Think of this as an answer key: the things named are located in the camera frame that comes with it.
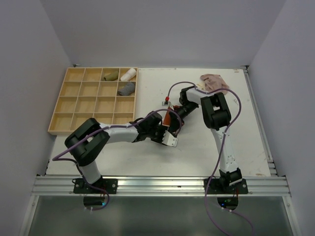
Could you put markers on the white rolled underwear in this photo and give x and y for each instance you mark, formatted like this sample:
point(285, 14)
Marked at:
point(128, 75)

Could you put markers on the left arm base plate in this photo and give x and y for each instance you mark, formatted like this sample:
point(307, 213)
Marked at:
point(109, 185)

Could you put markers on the wooden compartment tray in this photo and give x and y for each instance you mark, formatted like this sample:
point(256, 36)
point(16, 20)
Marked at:
point(84, 94)

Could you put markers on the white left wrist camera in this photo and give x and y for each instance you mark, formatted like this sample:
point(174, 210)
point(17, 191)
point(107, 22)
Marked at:
point(169, 140)

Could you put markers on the aluminium mounting rail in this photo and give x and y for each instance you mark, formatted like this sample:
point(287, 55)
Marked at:
point(52, 185)

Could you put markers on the pink underwear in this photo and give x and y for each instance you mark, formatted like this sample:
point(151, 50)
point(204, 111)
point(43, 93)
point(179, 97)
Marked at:
point(213, 82)

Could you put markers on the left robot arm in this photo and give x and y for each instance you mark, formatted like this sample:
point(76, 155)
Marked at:
point(85, 154)

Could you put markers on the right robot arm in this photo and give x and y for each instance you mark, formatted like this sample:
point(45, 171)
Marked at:
point(217, 117)

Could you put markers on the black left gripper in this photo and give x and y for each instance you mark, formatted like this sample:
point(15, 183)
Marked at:
point(163, 129)

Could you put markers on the grey rolled underwear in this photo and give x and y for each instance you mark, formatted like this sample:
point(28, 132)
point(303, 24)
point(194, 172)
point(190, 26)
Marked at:
point(127, 89)

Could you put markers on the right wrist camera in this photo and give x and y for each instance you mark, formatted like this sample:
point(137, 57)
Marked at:
point(166, 102)

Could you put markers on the olive rolled underwear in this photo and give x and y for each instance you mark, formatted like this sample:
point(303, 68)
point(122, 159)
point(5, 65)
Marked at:
point(112, 76)

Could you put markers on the orange and cream underwear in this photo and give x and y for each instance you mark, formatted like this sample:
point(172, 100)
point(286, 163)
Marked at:
point(168, 116)

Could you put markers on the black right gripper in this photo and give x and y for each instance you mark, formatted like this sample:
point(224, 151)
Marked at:
point(175, 123)

